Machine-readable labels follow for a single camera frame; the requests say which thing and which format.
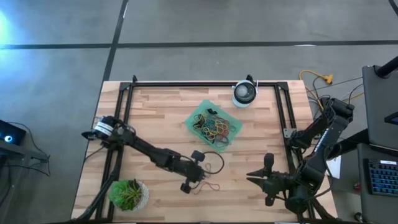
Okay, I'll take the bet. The black camera cable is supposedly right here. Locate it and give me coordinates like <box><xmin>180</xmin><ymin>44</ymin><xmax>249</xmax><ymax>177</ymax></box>
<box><xmin>201</xmin><ymin>151</ymin><xmax>225</xmax><ymax>175</ymax></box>

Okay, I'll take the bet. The green plant in white pot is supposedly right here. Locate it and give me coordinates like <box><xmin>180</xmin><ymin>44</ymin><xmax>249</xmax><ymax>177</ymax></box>
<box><xmin>108</xmin><ymin>179</ymin><xmax>150</xmax><ymax>212</ymax></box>

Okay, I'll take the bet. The yellow rubber band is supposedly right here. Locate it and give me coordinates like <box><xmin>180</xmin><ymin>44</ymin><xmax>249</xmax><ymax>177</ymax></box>
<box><xmin>203</xmin><ymin>119</ymin><xmax>231</xmax><ymax>138</ymax></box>

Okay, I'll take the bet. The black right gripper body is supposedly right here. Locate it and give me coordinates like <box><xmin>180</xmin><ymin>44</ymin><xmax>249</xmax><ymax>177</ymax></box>
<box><xmin>262</xmin><ymin>172</ymin><xmax>295</xmax><ymax>197</ymax></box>

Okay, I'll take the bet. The red rubber band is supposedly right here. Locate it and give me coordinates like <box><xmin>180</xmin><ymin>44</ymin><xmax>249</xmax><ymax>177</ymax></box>
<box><xmin>191</xmin><ymin>180</ymin><xmax>221</xmax><ymax>195</ymax></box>

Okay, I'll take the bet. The black aluminium table frame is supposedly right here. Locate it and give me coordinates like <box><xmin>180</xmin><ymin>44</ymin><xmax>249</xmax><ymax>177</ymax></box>
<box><xmin>76</xmin><ymin>74</ymin><xmax>335</xmax><ymax>222</ymax></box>

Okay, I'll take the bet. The grey rounded panel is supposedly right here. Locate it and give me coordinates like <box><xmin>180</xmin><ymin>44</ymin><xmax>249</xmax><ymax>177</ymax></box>
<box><xmin>362</xmin><ymin>65</ymin><xmax>398</xmax><ymax>150</ymax></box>

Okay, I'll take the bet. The backlit black keyboard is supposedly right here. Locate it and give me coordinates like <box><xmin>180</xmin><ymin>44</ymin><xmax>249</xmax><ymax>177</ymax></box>
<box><xmin>368</xmin><ymin>159</ymin><xmax>398</xmax><ymax>197</ymax></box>

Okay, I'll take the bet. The grey cable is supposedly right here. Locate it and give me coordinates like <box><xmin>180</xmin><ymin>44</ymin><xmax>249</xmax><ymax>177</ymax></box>
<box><xmin>306</xmin><ymin>76</ymin><xmax>364</xmax><ymax>94</ymax></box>

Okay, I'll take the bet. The black pole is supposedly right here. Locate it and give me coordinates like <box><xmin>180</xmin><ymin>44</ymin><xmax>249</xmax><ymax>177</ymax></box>
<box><xmin>374</xmin><ymin>55</ymin><xmax>398</xmax><ymax>78</ymax></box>

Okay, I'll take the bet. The white cylindrical cup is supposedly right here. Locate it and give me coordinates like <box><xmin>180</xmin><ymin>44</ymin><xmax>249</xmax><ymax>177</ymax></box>
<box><xmin>231</xmin><ymin>79</ymin><xmax>259</xmax><ymax>108</ymax></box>

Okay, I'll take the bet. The teal translucent plastic bin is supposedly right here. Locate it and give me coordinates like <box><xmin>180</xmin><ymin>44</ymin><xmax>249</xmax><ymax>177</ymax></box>
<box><xmin>185</xmin><ymin>99</ymin><xmax>243</xmax><ymax>153</ymax></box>

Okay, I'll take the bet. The white paper sheet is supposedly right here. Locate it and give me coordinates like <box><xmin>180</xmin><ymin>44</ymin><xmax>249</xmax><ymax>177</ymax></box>
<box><xmin>325</xmin><ymin>155</ymin><xmax>342</xmax><ymax>180</ymax></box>

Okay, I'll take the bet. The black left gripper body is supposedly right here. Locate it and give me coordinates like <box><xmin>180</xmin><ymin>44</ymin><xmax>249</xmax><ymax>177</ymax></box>
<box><xmin>182</xmin><ymin>161</ymin><xmax>208</xmax><ymax>185</ymax></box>

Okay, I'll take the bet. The black device with blue light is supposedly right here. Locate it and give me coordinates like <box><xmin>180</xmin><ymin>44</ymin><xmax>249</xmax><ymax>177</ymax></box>
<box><xmin>0</xmin><ymin>119</ymin><xmax>27</xmax><ymax>146</ymax></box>

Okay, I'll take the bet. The grey desk surface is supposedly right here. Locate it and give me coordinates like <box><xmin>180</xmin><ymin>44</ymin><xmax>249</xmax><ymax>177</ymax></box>
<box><xmin>357</xmin><ymin>142</ymin><xmax>398</xmax><ymax>224</ymax></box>

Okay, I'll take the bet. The yellow power cable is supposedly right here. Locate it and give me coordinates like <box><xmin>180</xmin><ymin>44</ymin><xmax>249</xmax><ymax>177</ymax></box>
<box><xmin>298</xmin><ymin>70</ymin><xmax>334</xmax><ymax>111</ymax></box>

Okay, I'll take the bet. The black desk beam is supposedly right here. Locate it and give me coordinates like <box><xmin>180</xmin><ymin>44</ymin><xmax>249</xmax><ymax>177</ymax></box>
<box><xmin>329</xmin><ymin>129</ymin><xmax>371</xmax><ymax>159</ymax></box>

